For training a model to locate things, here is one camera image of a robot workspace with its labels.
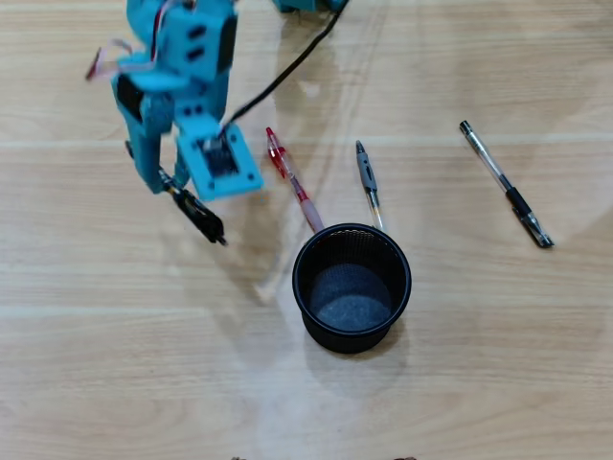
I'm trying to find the clear capped black pen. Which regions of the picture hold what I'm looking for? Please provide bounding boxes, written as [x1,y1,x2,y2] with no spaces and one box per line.
[459,121,556,250]

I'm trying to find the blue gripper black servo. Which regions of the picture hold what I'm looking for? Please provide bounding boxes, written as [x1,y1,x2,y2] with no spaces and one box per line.
[112,61,226,196]

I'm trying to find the black retractable pen yellow band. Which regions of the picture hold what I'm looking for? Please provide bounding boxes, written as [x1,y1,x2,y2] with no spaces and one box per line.
[162,176,229,247]

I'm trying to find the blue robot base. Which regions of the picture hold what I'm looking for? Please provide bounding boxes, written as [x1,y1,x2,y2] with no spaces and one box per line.
[272,0,351,14]

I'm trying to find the red retractable gel pen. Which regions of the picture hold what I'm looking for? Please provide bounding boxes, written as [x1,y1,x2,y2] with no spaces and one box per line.
[265,126,328,235]

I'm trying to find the black camera cable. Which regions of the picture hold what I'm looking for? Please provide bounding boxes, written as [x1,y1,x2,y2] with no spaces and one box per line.
[219,7,349,138]

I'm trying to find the black mesh pen holder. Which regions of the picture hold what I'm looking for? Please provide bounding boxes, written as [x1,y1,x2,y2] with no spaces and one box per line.
[291,222,413,356]

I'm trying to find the red white servo wires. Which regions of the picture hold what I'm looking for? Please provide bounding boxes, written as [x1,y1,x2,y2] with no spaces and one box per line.
[84,37,162,81]

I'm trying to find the grey grip clear pen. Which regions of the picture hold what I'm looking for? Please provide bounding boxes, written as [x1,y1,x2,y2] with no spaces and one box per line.
[354,140,386,231]

